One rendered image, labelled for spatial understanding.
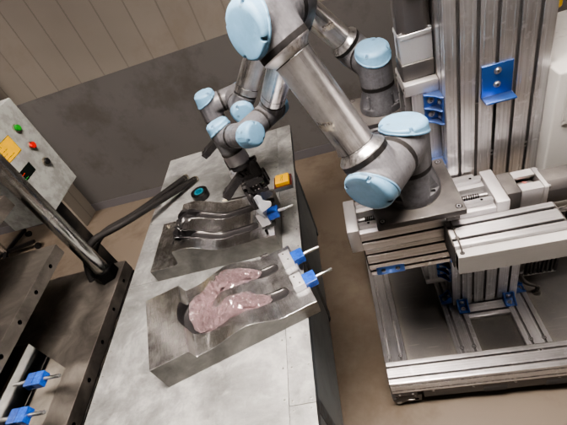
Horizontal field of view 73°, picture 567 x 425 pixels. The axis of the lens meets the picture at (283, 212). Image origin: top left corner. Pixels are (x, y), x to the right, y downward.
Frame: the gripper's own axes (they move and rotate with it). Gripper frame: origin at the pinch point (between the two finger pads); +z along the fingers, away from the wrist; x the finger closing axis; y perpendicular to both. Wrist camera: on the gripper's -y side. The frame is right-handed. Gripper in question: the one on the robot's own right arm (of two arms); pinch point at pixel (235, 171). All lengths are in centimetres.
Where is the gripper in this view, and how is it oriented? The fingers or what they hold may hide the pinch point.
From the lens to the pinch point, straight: 159.9
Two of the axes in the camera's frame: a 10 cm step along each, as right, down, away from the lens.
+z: 3.1, 7.0, 6.4
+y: 9.5, -2.5, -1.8
